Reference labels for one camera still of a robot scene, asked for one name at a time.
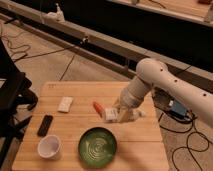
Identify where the black remote control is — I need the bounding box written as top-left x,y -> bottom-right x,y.
37,115 -> 53,137

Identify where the white rectangular sponge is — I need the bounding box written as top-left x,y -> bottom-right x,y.
57,97 -> 73,113

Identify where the black office chair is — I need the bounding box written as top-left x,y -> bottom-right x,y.
0,39 -> 38,168

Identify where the white object on rail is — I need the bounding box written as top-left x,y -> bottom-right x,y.
45,4 -> 65,22

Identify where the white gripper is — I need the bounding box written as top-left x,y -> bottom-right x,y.
114,94 -> 140,123

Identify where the black floor cable left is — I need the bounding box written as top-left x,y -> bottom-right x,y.
0,19 -> 89,82

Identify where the green ceramic bowl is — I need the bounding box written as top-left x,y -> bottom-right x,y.
78,127 -> 117,168

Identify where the white cup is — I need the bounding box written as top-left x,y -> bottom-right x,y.
37,135 -> 61,160

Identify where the clear plastic bottle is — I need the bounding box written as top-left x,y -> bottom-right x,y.
102,108 -> 145,123

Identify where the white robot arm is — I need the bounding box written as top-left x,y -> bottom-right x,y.
114,58 -> 213,128

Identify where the orange red cylinder toy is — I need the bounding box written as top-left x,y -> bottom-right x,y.
93,102 -> 104,116

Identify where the blue box on floor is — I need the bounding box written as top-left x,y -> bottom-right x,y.
169,100 -> 187,120

